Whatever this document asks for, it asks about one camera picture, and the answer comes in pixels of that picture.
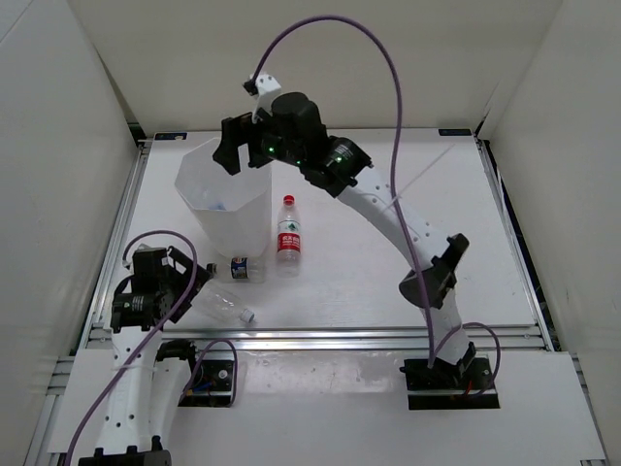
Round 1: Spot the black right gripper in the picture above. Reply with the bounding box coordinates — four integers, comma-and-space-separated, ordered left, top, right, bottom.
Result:
214, 104, 309, 175

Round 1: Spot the clear crushed plastic bottle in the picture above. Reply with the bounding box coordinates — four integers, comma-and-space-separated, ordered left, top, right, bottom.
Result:
191, 284, 255, 324

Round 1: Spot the black cap plastic bottle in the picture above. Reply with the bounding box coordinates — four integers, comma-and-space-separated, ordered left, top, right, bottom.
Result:
206, 256, 266, 283

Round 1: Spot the blue label plastic bottle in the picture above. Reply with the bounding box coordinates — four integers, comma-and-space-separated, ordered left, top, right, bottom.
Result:
201, 191, 227, 212

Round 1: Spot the red label plastic bottle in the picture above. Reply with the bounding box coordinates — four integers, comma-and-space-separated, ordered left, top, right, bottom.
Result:
277, 194, 302, 277

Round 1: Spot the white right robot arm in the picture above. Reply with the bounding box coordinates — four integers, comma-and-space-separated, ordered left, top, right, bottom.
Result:
212, 92, 475, 388

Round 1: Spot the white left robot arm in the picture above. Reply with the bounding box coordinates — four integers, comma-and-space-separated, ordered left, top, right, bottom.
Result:
78, 246, 210, 465

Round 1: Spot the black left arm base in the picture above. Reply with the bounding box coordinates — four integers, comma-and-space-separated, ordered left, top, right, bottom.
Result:
178, 359, 236, 408

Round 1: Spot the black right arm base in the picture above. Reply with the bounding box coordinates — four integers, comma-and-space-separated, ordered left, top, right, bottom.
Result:
400, 356, 501, 411

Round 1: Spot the white octagonal bin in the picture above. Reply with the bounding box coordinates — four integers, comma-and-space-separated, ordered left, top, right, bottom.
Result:
175, 137, 272, 257

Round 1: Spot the blue sticker left corner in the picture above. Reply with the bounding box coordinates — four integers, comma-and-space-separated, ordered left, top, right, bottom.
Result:
153, 132, 187, 141

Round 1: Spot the blue sticker corner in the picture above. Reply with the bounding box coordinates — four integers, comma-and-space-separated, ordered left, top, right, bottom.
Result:
438, 128, 472, 137
153, 132, 187, 141

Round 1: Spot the blue sticker right corner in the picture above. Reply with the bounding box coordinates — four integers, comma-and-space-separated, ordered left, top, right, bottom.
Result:
438, 128, 472, 137

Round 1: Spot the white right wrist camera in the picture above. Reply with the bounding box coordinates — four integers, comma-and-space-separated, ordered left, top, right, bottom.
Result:
243, 73, 281, 122

